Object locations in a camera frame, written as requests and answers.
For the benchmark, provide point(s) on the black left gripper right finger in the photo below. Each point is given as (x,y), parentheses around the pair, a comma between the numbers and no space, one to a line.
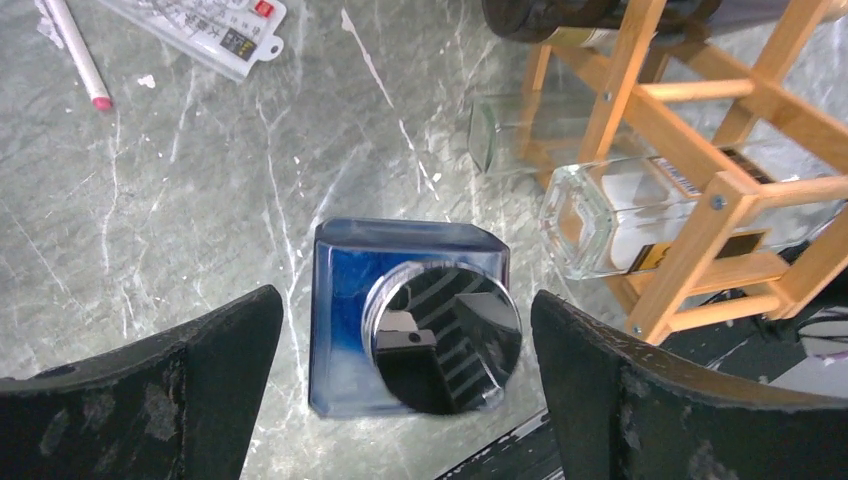
(682,411)

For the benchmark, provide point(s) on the blue square glass bottle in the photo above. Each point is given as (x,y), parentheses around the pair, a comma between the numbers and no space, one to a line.
(410,317)

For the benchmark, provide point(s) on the wooden wine rack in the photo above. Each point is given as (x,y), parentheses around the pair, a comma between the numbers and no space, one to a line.
(686,101)

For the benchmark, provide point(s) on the square clear black-capped bottle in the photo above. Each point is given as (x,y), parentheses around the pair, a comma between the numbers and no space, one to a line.
(620,216)

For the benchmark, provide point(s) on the white pen with pink tip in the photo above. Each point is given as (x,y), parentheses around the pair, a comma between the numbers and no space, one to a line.
(80,54)

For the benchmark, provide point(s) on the dark red gold-capped bottle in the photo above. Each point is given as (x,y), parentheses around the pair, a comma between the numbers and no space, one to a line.
(533,21)

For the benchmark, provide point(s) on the white plastic card package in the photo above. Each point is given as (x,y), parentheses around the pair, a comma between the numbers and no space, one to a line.
(229,37)

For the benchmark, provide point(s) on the clear open-neck glass bottle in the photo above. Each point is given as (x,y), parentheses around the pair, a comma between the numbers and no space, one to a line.
(526,133)

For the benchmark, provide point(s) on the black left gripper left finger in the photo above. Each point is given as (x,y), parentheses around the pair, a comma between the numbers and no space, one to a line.
(180,404)

